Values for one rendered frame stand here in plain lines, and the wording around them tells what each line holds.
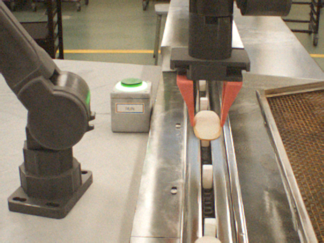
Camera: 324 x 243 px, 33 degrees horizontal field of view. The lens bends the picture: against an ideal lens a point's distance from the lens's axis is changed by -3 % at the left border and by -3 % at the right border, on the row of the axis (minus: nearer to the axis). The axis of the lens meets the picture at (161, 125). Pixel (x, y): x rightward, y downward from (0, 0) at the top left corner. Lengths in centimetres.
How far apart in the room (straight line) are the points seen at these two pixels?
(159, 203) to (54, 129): 16
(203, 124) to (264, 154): 21
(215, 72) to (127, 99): 30
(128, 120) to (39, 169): 28
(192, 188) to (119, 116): 29
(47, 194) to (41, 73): 17
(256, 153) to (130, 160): 21
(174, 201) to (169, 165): 10
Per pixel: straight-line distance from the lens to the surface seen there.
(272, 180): 84
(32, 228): 73
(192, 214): 69
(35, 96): 69
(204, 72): 70
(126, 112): 98
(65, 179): 75
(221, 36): 70
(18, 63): 71
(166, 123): 92
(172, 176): 75
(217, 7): 69
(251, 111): 111
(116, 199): 78
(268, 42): 171
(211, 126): 74
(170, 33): 131
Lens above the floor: 121
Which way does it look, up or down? 22 degrees down
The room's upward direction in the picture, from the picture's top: straight up
